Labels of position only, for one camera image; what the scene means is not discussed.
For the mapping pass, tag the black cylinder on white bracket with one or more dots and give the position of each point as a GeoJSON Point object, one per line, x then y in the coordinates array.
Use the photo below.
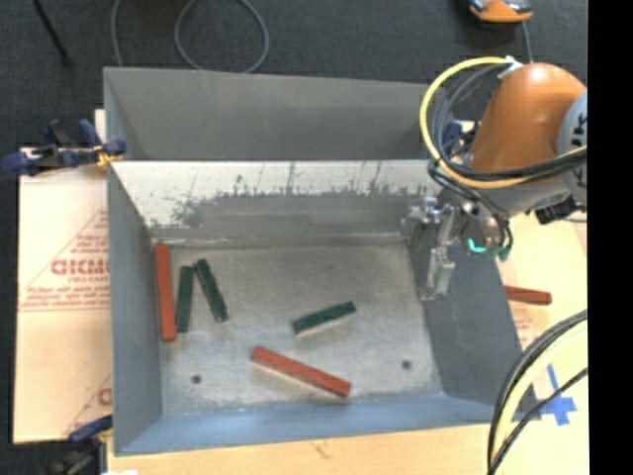
{"type": "Point", "coordinates": [551, 213]}

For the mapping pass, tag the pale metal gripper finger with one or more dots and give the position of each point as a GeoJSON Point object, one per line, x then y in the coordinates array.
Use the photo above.
{"type": "Point", "coordinates": [424, 245]}
{"type": "Point", "coordinates": [440, 275]}

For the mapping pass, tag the brown cardboard board, red print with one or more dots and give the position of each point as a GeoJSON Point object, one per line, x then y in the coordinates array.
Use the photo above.
{"type": "Point", "coordinates": [59, 290]}

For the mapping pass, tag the red-brown flat block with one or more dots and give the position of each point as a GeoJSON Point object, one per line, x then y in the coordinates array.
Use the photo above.
{"type": "Point", "coordinates": [301, 371]}
{"type": "Point", "coordinates": [528, 295]}
{"type": "Point", "coordinates": [165, 295]}

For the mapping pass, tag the grey metal bin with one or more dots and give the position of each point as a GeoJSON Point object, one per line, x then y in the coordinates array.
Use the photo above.
{"type": "Point", "coordinates": [297, 275]}

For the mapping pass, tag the dark green flat block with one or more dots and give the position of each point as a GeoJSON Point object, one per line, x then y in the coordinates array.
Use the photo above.
{"type": "Point", "coordinates": [211, 290]}
{"type": "Point", "coordinates": [185, 300]}
{"type": "Point", "coordinates": [324, 316]}

